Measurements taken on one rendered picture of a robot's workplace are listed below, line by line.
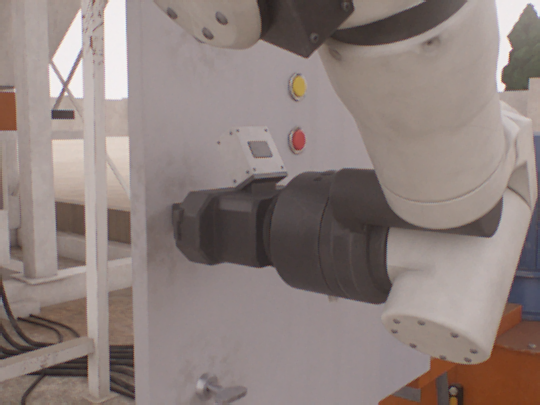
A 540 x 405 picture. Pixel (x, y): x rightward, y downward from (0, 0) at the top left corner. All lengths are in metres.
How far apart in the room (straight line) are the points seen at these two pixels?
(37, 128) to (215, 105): 3.30
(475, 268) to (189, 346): 0.31
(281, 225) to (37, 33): 3.53
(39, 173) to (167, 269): 3.33
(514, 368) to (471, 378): 0.09
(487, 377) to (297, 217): 1.05
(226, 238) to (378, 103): 0.24
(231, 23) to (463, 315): 0.22
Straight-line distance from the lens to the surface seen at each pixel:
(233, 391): 0.62
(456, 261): 0.38
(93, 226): 2.44
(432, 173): 0.30
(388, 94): 0.25
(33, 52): 3.89
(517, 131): 0.35
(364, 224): 0.40
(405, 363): 1.03
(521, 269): 1.58
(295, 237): 0.43
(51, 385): 2.84
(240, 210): 0.46
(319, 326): 0.77
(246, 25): 0.21
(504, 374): 1.42
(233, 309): 0.64
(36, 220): 3.89
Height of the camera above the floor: 1.05
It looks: 7 degrees down
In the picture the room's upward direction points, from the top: straight up
